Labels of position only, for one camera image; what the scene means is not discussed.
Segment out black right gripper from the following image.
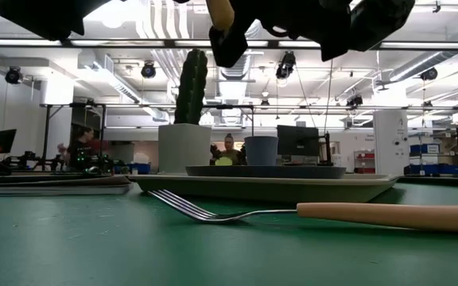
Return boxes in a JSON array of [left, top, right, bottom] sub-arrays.
[[208, 0, 353, 69]]

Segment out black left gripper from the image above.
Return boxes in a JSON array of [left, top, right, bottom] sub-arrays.
[[0, 0, 111, 41]]

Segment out blue cup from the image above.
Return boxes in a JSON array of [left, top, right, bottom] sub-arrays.
[[243, 136, 280, 167]]

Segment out blue round plate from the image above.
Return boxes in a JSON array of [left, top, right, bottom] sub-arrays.
[[184, 164, 347, 180]]

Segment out fork with wooden handle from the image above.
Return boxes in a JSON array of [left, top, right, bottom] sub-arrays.
[[148, 189, 458, 235]]

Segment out beige rectangular tray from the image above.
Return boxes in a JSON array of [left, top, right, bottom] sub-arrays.
[[127, 172, 401, 204]]

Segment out black ceiling spotlight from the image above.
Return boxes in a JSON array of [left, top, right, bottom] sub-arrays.
[[274, 50, 297, 80], [140, 60, 157, 79], [419, 66, 439, 82], [5, 66, 24, 86], [345, 94, 364, 109]]

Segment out black overhead light bar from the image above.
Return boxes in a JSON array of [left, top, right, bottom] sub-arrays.
[[0, 38, 458, 52]]

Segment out green cactus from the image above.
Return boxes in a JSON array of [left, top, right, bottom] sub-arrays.
[[173, 48, 209, 126]]

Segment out person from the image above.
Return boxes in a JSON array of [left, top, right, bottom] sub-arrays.
[[209, 133, 248, 167], [56, 126, 109, 172]]

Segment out small black monitor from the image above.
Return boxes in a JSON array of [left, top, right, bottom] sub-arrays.
[[0, 129, 18, 154]]

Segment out white plant pot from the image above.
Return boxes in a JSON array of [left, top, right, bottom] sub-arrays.
[[157, 122, 213, 175]]

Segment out black monitor stand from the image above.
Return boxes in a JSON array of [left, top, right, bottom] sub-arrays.
[[318, 132, 334, 168]]

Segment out black background robot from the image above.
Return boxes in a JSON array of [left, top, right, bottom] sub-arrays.
[[2, 150, 129, 176]]

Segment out book with brown cover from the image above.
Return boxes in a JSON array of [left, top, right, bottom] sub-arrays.
[[41, 174, 134, 196]]

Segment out red storage bins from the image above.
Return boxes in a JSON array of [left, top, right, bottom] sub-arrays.
[[354, 150, 376, 175]]

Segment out white pillar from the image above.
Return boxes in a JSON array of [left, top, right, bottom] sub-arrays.
[[373, 110, 410, 178]]

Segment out blue storage bin row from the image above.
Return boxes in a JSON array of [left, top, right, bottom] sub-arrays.
[[403, 164, 458, 176]]

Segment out green table mat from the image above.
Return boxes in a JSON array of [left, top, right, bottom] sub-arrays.
[[0, 181, 458, 286]]

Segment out black metal background frame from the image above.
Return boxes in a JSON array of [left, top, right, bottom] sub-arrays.
[[40, 102, 256, 172]]

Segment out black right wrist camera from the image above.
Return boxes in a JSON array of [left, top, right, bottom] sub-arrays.
[[347, 0, 417, 53]]

